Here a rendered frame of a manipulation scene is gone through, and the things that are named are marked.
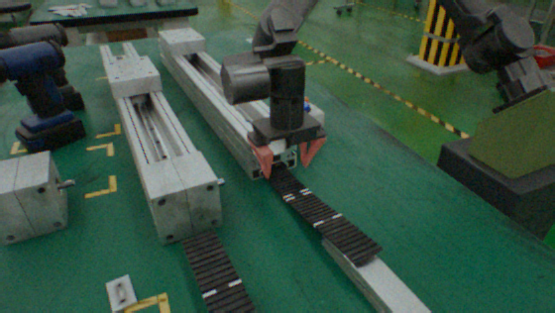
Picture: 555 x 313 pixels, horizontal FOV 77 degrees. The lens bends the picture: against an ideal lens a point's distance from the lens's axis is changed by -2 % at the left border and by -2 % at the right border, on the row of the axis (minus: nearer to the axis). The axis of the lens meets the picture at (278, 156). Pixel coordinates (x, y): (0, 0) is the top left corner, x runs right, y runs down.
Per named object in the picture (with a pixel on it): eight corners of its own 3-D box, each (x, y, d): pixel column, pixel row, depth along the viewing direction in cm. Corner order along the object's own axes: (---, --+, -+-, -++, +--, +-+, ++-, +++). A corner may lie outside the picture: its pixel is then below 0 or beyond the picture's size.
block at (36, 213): (83, 223, 59) (65, 177, 54) (4, 246, 55) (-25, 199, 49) (81, 189, 66) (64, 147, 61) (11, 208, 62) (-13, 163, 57)
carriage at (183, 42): (207, 59, 112) (205, 38, 108) (172, 65, 108) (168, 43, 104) (193, 47, 124) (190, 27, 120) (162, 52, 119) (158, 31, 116)
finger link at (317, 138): (273, 162, 67) (272, 118, 62) (305, 154, 70) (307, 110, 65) (289, 182, 62) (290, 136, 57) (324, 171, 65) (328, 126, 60)
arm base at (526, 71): (577, 84, 66) (515, 111, 77) (557, 47, 68) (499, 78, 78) (553, 89, 62) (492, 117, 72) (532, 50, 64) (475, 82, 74)
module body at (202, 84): (295, 166, 73) (297, 130, 68) (251, 180, 69) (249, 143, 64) (188, 57, 132) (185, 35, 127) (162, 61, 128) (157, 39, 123)
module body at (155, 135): (206, 194, 65) (200, 156, 61) (151, 211, 61) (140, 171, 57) (136, 65, 125) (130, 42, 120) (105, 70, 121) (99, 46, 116)
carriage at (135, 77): (165, 100, 86) (160, 73, 82) (117, 110, 82) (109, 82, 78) (152, 79, 98) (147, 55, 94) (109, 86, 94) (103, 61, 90)
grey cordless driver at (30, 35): (90, 107, 96) (64, 25, 84) (6, 131, 85) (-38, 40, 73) (81, 99, 101) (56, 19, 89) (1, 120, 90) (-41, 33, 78)
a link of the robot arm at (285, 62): (313, 57, 52) (295, 48, 56) (270, 64, 50) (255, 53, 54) (310, 101, 56) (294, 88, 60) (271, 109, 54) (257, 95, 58)
